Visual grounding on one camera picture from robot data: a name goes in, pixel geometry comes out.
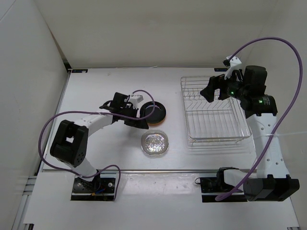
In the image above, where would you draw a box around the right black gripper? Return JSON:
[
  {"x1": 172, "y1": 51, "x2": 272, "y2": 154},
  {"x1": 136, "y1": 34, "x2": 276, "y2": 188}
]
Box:
[{"x1": 200, "y1": 68, "x2": 248, "y2": 103}]

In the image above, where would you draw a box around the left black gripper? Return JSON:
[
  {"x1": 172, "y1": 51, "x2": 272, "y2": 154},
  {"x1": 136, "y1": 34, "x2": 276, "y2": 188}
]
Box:
[{"x1": 119, "y1": 104, "x2": 148, "y2": 128}]

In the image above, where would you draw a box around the orange plate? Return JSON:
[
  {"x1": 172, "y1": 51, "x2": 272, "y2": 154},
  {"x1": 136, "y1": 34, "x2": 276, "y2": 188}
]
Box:
[{"x1": 148, "y1": 119, "x2": 165, "y2": 127}]

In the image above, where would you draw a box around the clear glass plate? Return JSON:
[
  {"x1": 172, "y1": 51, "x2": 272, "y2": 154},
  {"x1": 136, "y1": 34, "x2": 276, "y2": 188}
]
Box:
[{"x1": 141, "y1": 130, "x2": 169, "y2": 158}]

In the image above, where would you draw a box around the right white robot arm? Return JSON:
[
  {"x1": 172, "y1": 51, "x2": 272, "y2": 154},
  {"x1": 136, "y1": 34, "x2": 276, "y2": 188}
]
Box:
[{"x1": 200, "y1": 66, "x2": 300, "y2": 201}]

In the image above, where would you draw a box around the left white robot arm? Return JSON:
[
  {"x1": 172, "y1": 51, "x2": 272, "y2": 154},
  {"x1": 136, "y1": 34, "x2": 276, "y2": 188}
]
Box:
[{"x1": 50, "y1": 92, "x2": 149, "y2": 193}]

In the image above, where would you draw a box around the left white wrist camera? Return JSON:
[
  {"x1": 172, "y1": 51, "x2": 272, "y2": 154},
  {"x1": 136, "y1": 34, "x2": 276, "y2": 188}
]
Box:
[{"x1": 128, "y1": 94, "x2": 143, "y2": 109}]

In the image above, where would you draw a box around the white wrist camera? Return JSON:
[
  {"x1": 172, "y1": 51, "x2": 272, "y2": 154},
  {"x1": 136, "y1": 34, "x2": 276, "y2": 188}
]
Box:
[
  {"x1": 223, "y1": 56, "x2": 242, "y2": 80},
  {"x1": 128, "y1": 94, "x2": 143, "y2": 109}
]

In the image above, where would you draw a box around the wire dish rack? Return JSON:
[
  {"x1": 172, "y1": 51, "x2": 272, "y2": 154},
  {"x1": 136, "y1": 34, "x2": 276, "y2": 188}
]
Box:
[{"x1": 180, "y1": 76, "x2": 251, "y2": 147}]

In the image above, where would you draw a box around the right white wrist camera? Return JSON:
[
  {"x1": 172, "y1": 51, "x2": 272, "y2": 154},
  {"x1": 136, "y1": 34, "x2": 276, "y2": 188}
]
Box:
[{"x1": 223, "y1": 56, "x2": 242, "y2": 80}]

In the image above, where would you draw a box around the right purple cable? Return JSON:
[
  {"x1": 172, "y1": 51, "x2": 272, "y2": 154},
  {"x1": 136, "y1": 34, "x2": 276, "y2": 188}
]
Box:
[{"x1": 215, "y1": 37, "x2": 303, "y2": 201}]

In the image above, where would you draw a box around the purple cable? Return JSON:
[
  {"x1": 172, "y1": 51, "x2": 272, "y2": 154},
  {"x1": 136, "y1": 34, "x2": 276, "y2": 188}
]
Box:
[
  {"x1": 38, "y1": 90, "x2": 156, "y2": 201},
  {"x1": 215, "y1": 37, "x2": 303, "y2": 201}
]

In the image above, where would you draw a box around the aluminium table rail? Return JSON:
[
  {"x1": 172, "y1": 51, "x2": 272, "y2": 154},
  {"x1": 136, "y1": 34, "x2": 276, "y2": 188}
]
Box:
[{"x1": 42, "y1": 168, "x2": 260, "y2": 174}]

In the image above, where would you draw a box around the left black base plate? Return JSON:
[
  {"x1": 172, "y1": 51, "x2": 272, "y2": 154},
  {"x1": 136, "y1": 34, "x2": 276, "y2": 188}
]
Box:
[{"x1": 71, "y1": 174, "x2": 116, "y2": 202}]

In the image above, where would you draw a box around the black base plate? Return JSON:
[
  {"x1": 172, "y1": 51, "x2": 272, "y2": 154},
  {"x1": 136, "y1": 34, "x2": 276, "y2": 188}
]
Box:
[
  {"x1": 71, "y1": 174, "x2": 116, "y2": 202},
  {"x1": 194, "y1": 177, "x2": 247, "y2": 203}
]

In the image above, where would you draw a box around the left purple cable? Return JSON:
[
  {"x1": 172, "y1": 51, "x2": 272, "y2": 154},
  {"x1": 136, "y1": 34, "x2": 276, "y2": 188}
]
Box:
[{"x1": 38, "y1": 90, "x2": 156, "y2": 201}]

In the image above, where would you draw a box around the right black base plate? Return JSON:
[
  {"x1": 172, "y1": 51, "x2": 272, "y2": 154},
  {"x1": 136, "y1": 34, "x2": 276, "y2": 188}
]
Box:
[{"x1": 194, "y1": 177, "x2": 247, "y2": 203}]

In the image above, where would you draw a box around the white cable tie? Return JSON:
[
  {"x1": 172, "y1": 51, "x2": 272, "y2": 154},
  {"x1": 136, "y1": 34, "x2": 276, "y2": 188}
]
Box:
[{"x1": 253, "y1": 131, "x2": 307, "y2": 139}]

